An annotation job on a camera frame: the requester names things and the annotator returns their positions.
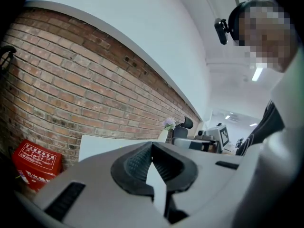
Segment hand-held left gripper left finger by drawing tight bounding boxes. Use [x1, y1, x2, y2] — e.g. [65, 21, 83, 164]
[110, 141, 155, 199]

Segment purple flower bouquet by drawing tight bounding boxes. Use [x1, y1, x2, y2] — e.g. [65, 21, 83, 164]
[162, 117, 177, 131]

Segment black office chair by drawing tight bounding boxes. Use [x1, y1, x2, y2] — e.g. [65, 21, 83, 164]
[171, 116, 194, 145]

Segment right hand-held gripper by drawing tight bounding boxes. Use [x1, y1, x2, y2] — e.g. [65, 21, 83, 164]
[203, 124, 230, 153]

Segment long ceiling light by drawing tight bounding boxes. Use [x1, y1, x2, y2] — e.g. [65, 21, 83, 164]
[251, 65, 264, 82]

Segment white board panel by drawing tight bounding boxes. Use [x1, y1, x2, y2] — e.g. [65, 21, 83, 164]
[78, 134, 152, 163]

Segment white vase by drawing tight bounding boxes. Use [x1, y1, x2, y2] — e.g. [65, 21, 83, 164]
[159, 129, 169, 143]

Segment person's head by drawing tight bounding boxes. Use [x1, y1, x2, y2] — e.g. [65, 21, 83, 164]
[228, 0, 300, 74]

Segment black head-worn camera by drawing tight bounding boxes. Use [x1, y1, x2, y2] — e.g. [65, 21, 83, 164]
[214, 18, 230, 46]

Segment red fire equipment box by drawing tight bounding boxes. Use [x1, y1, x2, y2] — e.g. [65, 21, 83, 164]
[11, 139, 64, 192]

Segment person's black and white shirt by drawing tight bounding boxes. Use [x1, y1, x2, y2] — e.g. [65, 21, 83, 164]
[235, 47, 304, 157]

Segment grey desk equipment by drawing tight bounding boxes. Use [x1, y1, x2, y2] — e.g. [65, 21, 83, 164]
[172, 137, 214, 152]

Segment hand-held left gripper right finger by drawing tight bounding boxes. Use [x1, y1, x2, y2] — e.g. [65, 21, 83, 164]
[152, 142, 199, 192]

